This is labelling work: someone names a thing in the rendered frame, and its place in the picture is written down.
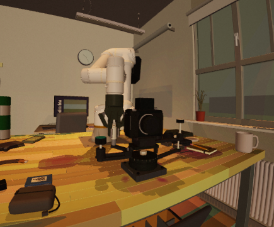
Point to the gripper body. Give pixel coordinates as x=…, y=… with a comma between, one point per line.
x=114, y=104

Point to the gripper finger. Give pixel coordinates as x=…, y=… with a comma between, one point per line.
x=120, y=121
x=105, y=124

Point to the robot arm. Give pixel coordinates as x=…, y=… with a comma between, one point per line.
x=114, y=71

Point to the white grey rod knob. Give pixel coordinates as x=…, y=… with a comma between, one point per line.
x=113, y=132

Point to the green worm knob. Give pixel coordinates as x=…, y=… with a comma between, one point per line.
x=100, y=139

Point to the black quick-release clamp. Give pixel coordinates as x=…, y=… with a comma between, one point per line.
x=177, y=134

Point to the black worm knob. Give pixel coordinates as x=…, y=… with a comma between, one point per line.
x=180, y=121

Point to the dark monitor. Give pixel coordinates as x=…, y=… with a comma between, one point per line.
x=71, y=105

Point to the brown desk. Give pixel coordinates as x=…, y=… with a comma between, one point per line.
x=45, y=127

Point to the white round disc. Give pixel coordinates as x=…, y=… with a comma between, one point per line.
x=191, y=139

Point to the grey pipe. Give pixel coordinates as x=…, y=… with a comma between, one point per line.
x=153, y=35

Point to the plant in red pot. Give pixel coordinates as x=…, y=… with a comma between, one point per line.
x=200, y=113

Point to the long grey ceiling light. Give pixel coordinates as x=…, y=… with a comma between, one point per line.
x=109, y=23

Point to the orange pencil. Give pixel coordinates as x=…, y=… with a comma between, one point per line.
x=200, y=147

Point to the blue box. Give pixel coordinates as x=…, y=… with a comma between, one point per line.
x=38, y=180

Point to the yellow-edged dark notebook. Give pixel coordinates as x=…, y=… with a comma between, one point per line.
x=204, y=150

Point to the green and white cylinder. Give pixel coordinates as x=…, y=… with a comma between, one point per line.
x=3, y=118

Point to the brown pouch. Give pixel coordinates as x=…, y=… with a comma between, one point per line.
x=32, y=199

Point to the white mug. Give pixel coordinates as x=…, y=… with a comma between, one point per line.
x=244, y=141

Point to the large window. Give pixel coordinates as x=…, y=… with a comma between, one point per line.
x=241, y=62

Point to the white radiator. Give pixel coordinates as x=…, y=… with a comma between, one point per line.
x=267, y=188

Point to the black camera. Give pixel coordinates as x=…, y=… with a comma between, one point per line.
x=143, y=121

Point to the round wall clock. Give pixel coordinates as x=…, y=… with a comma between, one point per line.
x=85, y=57

